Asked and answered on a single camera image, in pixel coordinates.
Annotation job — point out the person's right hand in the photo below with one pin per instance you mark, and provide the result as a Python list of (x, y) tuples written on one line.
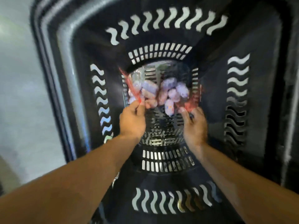
[(195, 128)]

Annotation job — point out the person's left hand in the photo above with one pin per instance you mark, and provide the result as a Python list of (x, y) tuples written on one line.
[(132, 122)]

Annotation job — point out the pink netted sausage bag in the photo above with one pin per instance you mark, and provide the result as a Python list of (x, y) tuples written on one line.
[(147, 88), (175, 93)]

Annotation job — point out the stack of black baskets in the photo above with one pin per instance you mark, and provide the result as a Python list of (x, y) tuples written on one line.
[(233, 25)]

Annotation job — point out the person's right forearm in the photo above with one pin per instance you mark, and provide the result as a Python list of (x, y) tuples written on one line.
[(247, 184)]

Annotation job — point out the person's left forearm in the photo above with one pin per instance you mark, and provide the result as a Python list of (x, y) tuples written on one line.
[(70, 184)]

